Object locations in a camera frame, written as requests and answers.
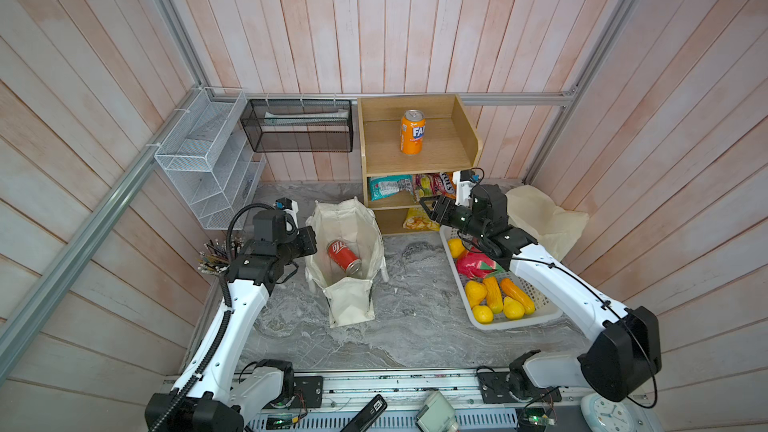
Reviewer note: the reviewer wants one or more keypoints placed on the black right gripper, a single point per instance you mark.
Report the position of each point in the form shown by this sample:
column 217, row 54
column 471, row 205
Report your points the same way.
column 439, row 203

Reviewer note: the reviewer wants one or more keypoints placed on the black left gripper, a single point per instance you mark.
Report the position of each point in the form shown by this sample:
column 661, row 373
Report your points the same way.
column 307, row 235

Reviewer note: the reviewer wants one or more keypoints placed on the yellow plastic grocery bag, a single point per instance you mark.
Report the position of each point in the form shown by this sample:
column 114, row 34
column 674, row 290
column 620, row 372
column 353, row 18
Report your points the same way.
column 555, row 228

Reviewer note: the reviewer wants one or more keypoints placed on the floral canvas tote bag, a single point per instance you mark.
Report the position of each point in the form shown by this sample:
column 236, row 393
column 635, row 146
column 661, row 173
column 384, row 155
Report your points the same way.
column 349, row 298

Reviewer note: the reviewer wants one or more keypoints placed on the red cola can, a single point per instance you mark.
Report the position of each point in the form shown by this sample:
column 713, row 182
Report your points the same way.
column 343, row 256

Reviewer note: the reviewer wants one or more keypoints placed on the yellow bell pepper toy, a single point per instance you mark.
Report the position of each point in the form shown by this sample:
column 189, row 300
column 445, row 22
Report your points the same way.
column 475, row 292

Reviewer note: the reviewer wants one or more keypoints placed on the teal snack bag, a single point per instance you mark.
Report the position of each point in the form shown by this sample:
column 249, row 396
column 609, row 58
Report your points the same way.
column 384, row 187

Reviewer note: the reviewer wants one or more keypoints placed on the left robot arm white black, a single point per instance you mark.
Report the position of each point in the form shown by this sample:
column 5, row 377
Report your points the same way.
column 207, row 396

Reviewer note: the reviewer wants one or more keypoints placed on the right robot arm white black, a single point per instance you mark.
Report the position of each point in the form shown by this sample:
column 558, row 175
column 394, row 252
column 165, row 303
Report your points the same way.
column 625, row 349

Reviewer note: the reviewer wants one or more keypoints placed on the orange snack bag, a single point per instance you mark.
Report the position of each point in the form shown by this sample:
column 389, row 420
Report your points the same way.
column 442, row 185

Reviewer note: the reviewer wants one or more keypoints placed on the pink dragon fruit toy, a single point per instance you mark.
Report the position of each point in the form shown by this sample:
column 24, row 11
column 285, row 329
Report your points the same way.
column 476, row 265

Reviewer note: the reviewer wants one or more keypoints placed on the yellow green snack bag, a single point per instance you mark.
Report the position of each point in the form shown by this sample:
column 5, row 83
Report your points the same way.
column 422, row 186

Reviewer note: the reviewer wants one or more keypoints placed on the yellow chips bag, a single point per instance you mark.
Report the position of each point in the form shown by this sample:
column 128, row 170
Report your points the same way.
column 418, row 220

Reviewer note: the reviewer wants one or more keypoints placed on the orange carrot corn toy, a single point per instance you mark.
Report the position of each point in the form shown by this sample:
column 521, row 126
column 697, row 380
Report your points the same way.
column 511, row 290

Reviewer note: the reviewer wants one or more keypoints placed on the yellow corn toy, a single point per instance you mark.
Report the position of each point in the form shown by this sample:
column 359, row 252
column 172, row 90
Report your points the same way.
column 494, row 297

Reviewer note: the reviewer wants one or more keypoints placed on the red pen holder with pens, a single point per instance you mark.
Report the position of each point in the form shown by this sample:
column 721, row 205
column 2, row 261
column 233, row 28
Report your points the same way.
column 213, row 259

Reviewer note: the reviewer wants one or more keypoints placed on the wooden shelf unit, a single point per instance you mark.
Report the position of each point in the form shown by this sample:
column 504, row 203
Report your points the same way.
column 451, row 143

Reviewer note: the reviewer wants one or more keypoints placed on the yellow lemon toy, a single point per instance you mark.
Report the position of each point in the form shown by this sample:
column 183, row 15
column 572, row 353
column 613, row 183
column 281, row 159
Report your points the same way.
column 483, row 314

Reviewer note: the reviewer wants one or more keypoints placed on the orange Fanta can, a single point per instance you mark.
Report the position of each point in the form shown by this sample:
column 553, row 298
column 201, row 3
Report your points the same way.
column 412, row 130

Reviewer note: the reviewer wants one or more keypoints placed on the white plastic fruit basket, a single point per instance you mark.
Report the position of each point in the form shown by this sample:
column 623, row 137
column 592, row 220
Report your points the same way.
column 546, row 310

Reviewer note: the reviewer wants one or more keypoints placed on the black remote handset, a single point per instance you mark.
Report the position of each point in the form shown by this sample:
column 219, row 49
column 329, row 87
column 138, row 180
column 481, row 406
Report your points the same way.
column 367, row 416

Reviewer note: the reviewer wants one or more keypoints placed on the grey small display device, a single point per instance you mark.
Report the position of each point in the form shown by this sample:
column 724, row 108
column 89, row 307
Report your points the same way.
column 437, row 415

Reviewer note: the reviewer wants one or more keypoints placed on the white round clock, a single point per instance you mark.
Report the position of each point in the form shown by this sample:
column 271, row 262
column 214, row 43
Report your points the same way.
column 603, row 415

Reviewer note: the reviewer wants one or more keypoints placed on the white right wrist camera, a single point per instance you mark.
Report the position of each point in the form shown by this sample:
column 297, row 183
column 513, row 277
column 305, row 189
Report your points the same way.
column 464, row 181

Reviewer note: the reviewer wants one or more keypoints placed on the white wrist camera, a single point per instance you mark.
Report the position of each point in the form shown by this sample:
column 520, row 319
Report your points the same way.
column 464, row 181
column 289, row 206

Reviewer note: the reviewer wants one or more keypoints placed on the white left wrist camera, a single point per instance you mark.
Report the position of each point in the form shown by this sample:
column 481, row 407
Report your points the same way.
column 289, row 206

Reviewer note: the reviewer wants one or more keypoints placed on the black mesh wall basket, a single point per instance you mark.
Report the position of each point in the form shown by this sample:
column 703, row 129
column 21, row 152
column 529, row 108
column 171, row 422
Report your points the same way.
column 299, row 125

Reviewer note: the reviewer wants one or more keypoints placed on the white wire mesh shelf rack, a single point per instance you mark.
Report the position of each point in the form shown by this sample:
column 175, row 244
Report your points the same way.
column 208, row 158

